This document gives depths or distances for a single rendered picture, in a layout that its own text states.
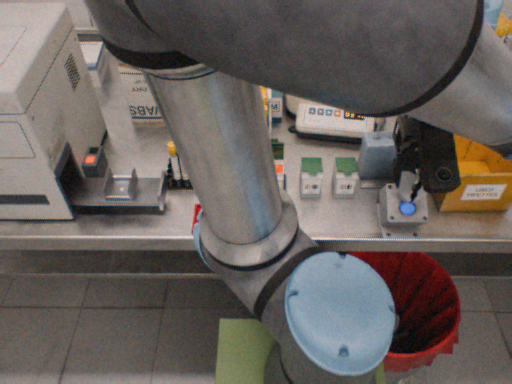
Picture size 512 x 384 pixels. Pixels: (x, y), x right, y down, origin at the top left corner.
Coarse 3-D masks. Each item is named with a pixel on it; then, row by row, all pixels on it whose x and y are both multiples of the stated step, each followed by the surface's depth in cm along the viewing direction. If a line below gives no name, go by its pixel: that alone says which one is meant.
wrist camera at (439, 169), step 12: (420, 120) 68; (420, 132) 68; (432, 132) 68; (444, 132) 68; (420, 144) 68; (432, 144) 67; (444, 144) 67; (420, 156) 68; (432, 156) 67; (444, 156) 67; (456, 156) 67; (420, 168) 69; (432, 168) 66; (444, 168) 66; (456, 168) 66; (432, 180) 66; (444, 180) 66; (456, 180) 66; (432, 192) 67; (444, 192) 67
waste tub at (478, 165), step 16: (464, 144) 94; (464, 160) 98; (480, 160) 98; (496, 160) 93; (464, 176) 83; (480, 176) 83; (496, 176) 83; (448, 192) 86; (464, 192) 86; (480, 192) 86; (496, 192) 86; (448, 208) 89; (464, 208) 89; (480, 208) 89; (496, 208) 89
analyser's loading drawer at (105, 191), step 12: (72, 180) 92; (84, 180) 92; (96, 180) 92; (108, 180) 88; (120, 180) 92; (132, 180) 88; (144, 180) 92; (156, 180) 92; (72, 192) 90; (84, 192) 90; (96, 192) 90; (108, 192) 88; (120, 192) 90; (132, 192) 88; (144, 192) 90; (156, 192) 89; (72, 204) 88; (84, 204) 88; (96, 204) 88; (108, 204) 88; (120, 204) 88; (132, 204) 88; (144, 204) 88; (156, 204) 88
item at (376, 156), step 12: (372, 132) 91; (384, 132) 91; (396, 132) 91; (372, 144) 89; (384, 144) 89; (360, 156) 94; (372, 156) 90; (384, 156) 90; (360, 168) 94; (372, 168) 93; (384, 168) 93; (360, 180) 95; (372, 180) 95; (384, 180) 95
